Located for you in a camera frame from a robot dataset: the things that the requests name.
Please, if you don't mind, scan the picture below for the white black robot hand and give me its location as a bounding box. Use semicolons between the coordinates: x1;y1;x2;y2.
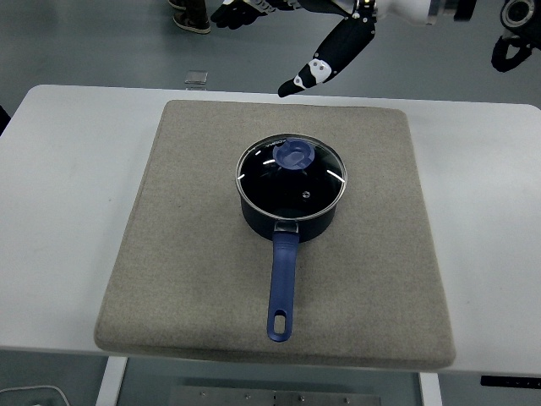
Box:
210;0;436;98

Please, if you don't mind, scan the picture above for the glass pot lid blue knob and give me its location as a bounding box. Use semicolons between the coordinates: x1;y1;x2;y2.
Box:
234;134;348;221

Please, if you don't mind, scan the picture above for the person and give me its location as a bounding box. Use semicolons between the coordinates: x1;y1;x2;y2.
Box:
167;0;212;36

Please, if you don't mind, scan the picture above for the beige fabric mat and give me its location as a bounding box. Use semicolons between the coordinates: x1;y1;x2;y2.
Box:
93;99;457;370

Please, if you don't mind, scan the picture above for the white table leg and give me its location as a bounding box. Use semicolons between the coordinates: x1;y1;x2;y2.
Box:
96;357;128;406
418;371;444;406

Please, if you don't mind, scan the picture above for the grey metal plate with screws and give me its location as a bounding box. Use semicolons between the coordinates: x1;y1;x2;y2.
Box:
170;384;384;406

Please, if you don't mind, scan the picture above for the black flat bar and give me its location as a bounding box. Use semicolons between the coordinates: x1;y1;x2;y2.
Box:
480;375;541;388

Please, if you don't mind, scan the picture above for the black saucepan with blue handle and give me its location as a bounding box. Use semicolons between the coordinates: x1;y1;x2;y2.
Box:
238;185;342;343

